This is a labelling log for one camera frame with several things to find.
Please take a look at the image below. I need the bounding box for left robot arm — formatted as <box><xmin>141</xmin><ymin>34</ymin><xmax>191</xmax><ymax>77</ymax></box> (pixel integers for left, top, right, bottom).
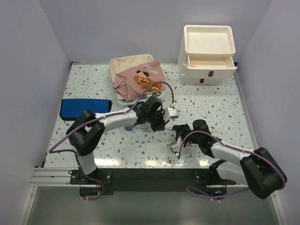
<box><xmin>66</xmin><ymin>97</ymin><xmax>178</xmax><ymax>184</ymax></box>

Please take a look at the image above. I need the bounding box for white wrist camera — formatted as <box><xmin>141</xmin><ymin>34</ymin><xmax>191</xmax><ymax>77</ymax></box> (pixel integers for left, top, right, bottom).
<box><xmin>169</xmin><ymin>137</ymin><xmax>183</xmax><ymax>156</ymax></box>
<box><xmin>164</xmin><ymin>106</ymin><xmax>179</xmax><ymax>121</ymax></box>

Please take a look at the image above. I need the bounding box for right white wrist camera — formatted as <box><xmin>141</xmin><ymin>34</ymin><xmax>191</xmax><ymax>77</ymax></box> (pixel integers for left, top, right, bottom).
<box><xmin>169</xmin><ymin>137</ymin><xmax>183</xmax><ymax>156</ymax></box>

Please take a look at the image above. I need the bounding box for clear plastic cup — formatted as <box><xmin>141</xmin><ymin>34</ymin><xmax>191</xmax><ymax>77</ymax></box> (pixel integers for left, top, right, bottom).
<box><xmin>139</xmin><ymin>123</ymin><xmax>150</xmax><ymax>132</ymax></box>

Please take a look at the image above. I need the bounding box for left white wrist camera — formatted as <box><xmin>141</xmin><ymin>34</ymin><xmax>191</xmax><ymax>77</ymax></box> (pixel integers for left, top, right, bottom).
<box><xmin>164</xmin><ymin>106</ymin><xmax>179</xmax><ymax>121</ymax></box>

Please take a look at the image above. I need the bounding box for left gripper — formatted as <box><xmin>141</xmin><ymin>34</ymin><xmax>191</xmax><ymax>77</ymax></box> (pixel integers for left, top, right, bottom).
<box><xmin>147</xmin><ymin>109</ymin><xmax>169</xmax><ymax>132</ymax></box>

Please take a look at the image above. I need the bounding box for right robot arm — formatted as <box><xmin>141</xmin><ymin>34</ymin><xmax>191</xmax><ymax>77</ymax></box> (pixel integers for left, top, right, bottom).
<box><xmin>170</xmin><ymin>120</ymin><xmax>287</xmax><ymax>199</ymax></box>

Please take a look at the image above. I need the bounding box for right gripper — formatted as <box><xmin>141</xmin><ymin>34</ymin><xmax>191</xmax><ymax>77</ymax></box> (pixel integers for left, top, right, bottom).
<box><xmin>173</xmin><ymin>124</ymin><xmax>201</xmax><ymax>148</ymax></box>

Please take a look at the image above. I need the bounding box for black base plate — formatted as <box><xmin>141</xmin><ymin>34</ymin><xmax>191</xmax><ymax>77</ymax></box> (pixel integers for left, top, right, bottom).
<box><xmin>68</xmin><ymin>168</ymin><xmax>236</xmax><ymax>197</ymax></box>

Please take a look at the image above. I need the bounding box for blue cloth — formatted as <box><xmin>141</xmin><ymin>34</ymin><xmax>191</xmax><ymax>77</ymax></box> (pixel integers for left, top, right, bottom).
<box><xmin>59</xmin><ymin>98</ymin><xmax>112</xmax><ymax>121</ymax></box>

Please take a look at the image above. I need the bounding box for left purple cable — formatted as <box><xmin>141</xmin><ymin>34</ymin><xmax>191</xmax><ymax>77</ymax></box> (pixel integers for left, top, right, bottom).
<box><xmin>48</xmin><ymin>81</ymin><xmax>175</xmax><ymax>201</ymax></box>

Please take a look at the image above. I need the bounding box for white drawer cabinet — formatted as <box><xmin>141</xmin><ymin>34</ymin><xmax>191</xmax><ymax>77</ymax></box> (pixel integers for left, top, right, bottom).
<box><xmin>178</xmin><ymin>25</ymin><xmax>237</xmax><ymax>85</ymax></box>

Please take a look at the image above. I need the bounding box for blue round tin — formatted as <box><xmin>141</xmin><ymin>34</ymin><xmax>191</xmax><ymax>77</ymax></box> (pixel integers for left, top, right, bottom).
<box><xmin>124</xmin><ymin>126</ymin><xmax>134</xmax><ymax>131</ymax></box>

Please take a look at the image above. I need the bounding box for aluminium rail frame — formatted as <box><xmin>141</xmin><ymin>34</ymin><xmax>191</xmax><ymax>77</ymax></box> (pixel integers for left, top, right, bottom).
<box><xmin>21</xmin><ymin>65</ymin><xmax>287</xmax><ymax>225</ymax></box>

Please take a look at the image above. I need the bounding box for white laundry basket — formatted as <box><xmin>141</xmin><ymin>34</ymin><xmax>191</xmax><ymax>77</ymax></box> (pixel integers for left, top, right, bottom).
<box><xmin>109</xmin><ymin>53</ymin><xmax>166</xmax><ymax>109</ymax></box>

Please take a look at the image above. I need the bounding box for pink printed t-shirt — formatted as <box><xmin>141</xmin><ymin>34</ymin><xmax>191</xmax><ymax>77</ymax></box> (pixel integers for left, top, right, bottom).
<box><xmin>113</xmin><ymin>60</ymin><xmax>165</xmax><ymax>101</ymax></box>

